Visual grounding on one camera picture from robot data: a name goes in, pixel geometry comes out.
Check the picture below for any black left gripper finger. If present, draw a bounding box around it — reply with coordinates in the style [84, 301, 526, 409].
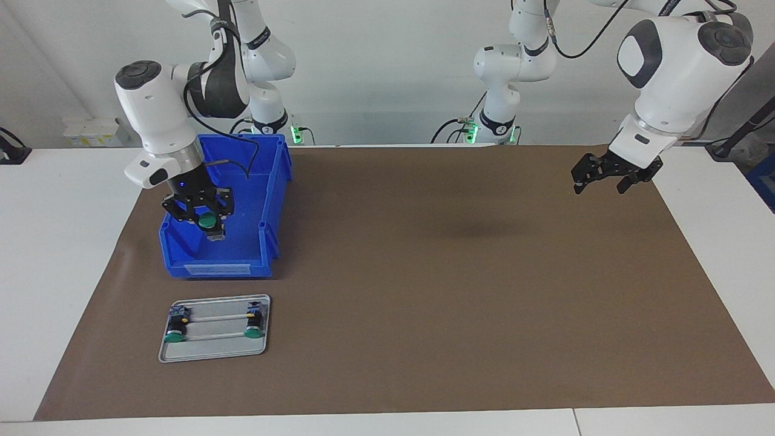
[570, 153, 612, 196]
[616, 160, 664, 195]

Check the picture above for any green push button switch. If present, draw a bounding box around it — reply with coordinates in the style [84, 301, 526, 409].
[197, 212, 227, 243]
[163, 306, 191, 344]
[244, 301, 265, 339]

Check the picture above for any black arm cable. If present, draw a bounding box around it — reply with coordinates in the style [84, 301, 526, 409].
[542, 0, 754, 146]
[182, 0, 261, 181]

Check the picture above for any black stand pole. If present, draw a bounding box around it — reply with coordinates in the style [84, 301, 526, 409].
[705, 97, 775, 161]

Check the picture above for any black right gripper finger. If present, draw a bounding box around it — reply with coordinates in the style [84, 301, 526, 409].
[161, 194, 199, 226]
[211, 187, 236, 221]

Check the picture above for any grey metal tray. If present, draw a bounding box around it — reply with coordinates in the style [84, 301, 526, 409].
[158, 294, 271, 364]

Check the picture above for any black clamp mount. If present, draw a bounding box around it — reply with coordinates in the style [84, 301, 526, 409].
[0, 127, 32, 165]

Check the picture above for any blue crate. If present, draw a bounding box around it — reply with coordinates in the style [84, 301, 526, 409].
[746, 154, 775, 213]

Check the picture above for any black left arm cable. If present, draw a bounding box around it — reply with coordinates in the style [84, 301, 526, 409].
[542, 0, 754, 146]

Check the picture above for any blue plastic storage bin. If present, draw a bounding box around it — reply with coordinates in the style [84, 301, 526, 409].
[159, 133, 294, 279]

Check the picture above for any white box with yellow labels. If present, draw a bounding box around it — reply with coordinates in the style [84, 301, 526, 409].
[62, 117, 131, 148]

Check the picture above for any brown table mat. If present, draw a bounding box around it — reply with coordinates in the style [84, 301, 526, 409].
[33, 144, 775, 421]

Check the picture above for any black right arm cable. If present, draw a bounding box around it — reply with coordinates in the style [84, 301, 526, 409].
[182, 0, 261, 181]

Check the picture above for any black left base cable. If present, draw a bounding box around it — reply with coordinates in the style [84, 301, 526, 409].
[431, 91, 488, 144]

